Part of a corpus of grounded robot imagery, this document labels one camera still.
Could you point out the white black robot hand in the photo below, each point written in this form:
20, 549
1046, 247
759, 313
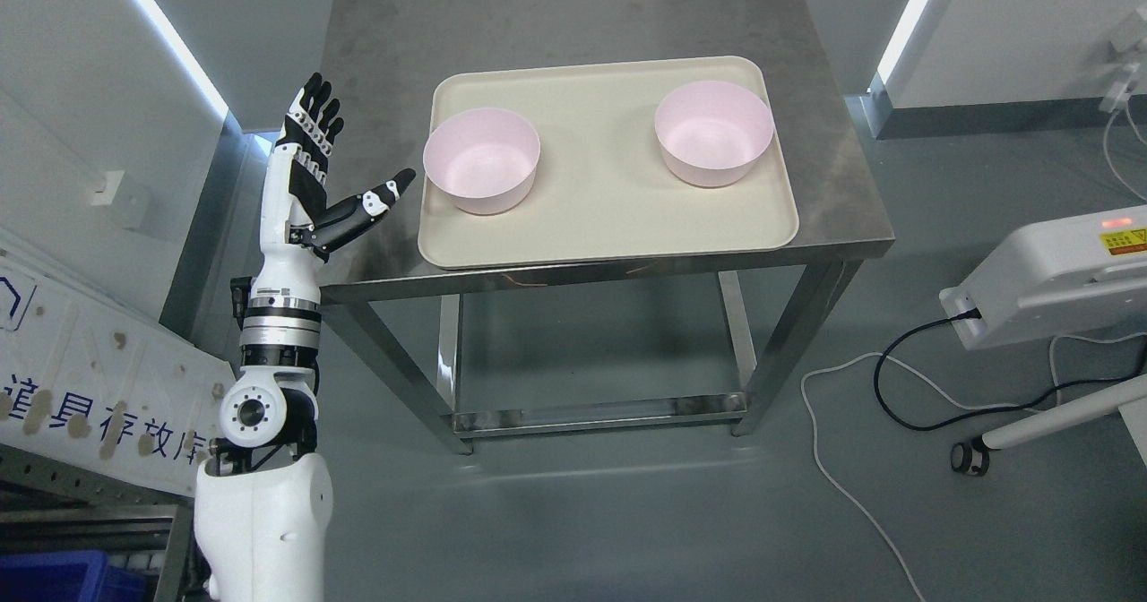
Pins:
299, 228

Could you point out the pink bowl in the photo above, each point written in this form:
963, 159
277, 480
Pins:
484, 159
712, 132

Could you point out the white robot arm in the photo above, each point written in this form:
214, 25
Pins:
263, 499

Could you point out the metal shelf rack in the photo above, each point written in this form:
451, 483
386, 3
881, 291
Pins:
51, 506

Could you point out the stainless steel table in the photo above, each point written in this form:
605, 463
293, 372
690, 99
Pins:
385, 57

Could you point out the white signboard with blue text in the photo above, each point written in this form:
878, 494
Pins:
92, 386

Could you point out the cream plastic tray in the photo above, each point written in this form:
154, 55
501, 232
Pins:
602, 191

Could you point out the blue storage bin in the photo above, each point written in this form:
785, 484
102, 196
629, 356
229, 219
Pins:
85, 575

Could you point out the white stand leg with caster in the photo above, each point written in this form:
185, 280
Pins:
1127, 399

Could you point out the white equipment box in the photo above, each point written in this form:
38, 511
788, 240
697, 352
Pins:
1054, 277

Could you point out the white wall socket box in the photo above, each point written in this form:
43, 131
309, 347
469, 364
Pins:
123, 199

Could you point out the white wall plug adapter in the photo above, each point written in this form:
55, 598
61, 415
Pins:
1117, 97

